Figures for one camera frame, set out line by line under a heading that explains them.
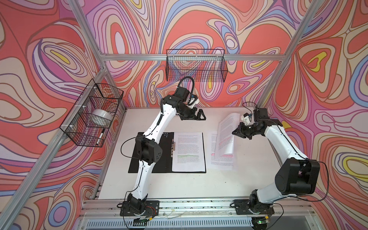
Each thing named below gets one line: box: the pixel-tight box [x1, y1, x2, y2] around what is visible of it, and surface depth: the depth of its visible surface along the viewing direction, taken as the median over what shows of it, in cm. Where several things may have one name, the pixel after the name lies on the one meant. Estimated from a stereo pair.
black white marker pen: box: [95, 127, 106, 146], surface depth 73 cm
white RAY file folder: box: [152, 131, 207, 174], surface depth 90 cm
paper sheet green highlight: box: [172, 131, 206, 172], surface depth 95 cm
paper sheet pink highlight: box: [207, 131, 236, 171], surface depth 93 cm
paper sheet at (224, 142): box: [214, 113, 241, 158], surface depth 92 cm
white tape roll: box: [92, 108, 114, 126], surface depth 74 cm
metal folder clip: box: [170, 138, 176, 158], surface depth 98 cm
